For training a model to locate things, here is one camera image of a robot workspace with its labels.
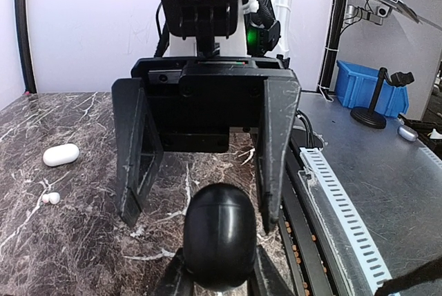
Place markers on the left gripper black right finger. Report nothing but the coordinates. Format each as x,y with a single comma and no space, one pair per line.
265,279

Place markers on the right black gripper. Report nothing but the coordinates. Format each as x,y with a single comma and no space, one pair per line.
191,104

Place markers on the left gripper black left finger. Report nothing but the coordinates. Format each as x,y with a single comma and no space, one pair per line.
176,280

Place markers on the black oval charging case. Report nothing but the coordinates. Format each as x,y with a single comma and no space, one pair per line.
219,239

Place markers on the white oval charging case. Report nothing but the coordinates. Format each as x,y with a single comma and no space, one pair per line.
60,155

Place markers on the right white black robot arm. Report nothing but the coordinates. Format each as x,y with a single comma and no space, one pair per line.
261,33

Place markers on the white earbud near case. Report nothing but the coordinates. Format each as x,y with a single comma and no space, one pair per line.
51,198

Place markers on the blue plastic bin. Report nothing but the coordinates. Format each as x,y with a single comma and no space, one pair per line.
355,86

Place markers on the black round-base stand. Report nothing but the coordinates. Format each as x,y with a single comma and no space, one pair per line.
368,116

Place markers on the silver grey computer mouse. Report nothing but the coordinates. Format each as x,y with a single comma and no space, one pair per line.
407,133

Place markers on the white slotted cable duct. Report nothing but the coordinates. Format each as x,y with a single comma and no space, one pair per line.
358,258

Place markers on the right black frame post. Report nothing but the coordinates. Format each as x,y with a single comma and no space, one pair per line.
23,44

